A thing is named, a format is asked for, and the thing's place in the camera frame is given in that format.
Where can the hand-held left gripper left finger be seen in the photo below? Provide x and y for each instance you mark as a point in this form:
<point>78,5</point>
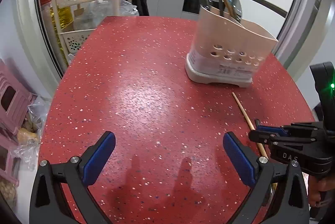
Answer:
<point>100,158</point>

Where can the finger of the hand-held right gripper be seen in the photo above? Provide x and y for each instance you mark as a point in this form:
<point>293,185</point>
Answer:
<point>261,137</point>
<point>272,129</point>

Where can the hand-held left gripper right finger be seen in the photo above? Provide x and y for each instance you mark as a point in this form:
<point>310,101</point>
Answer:
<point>238,158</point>

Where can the plain wooden chopstick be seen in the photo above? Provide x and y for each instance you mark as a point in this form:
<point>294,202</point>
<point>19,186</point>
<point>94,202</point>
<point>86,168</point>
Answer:
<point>247,119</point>

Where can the beige plastic utensil holder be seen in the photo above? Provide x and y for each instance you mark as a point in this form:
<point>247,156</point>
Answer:
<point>222,38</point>

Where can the black plastic utensil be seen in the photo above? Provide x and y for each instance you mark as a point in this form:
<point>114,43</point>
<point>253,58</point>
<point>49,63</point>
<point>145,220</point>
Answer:
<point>222,5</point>
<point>236,9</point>

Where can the person's right hand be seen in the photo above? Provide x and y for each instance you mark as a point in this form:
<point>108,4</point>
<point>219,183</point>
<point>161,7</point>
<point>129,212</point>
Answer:
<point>318,187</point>

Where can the plastic bag with food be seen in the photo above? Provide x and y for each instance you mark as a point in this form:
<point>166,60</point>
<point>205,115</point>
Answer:
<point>30,132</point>

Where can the pink plastic stool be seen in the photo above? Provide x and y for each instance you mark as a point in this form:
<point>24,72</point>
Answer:
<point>7,161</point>
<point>18,98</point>

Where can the yellow oil bottle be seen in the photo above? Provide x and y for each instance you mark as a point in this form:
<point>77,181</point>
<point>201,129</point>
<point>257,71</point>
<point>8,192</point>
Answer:
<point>61,18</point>

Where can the crumpled clear plastic bag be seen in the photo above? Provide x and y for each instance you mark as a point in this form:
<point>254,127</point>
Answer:
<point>104,12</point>

